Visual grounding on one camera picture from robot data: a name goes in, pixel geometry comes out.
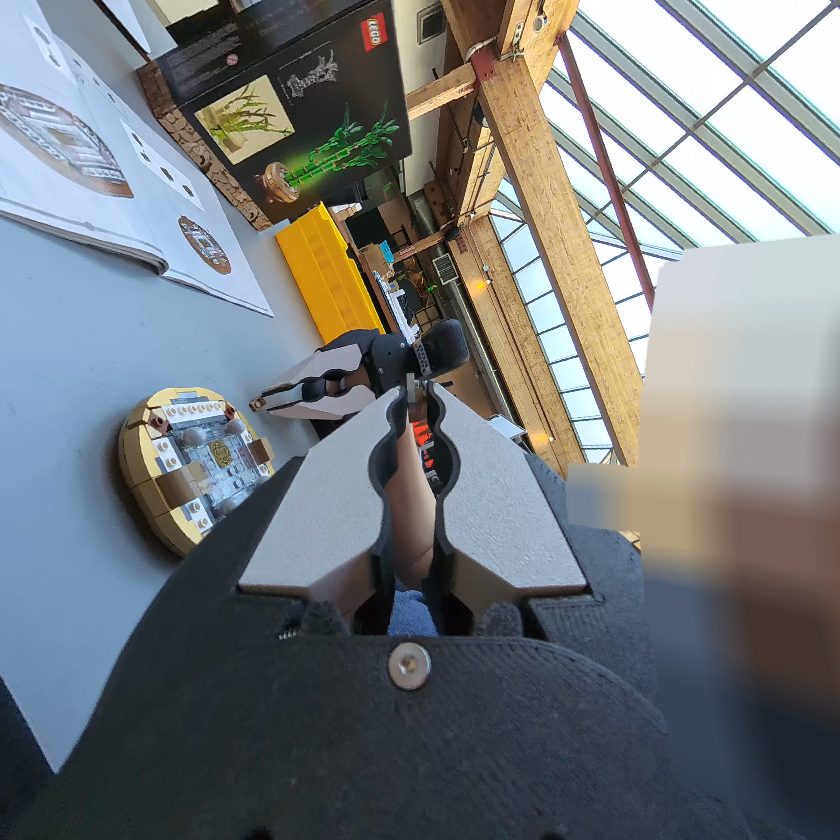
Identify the person's blue jeans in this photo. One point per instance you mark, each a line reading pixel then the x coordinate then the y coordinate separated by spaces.
pixel 412 613

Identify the lego instruction booklet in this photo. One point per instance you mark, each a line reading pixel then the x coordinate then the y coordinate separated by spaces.
pixel 79 164

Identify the brown scaled lego structure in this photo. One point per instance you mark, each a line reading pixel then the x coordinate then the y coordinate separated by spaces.
pixel 190 141

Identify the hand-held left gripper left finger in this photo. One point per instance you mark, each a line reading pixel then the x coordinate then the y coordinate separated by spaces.
pixel 315 512

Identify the round gold lego base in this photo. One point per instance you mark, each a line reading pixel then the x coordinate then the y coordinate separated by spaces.
pixel 190 472

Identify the black lego box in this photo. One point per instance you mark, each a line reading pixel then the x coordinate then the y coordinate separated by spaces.
pixel 308 79

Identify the yellow plastic bin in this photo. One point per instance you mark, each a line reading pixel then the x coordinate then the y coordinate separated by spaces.
pixel 328 269

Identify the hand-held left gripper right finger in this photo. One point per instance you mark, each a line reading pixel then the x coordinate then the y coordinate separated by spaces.
pixel 505 518

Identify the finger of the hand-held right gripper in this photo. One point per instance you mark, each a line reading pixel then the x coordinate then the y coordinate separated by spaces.
pixel 328 407
pixel 321 364

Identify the person's right forearm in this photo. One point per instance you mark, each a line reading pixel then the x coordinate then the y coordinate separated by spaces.
pixel 410 505

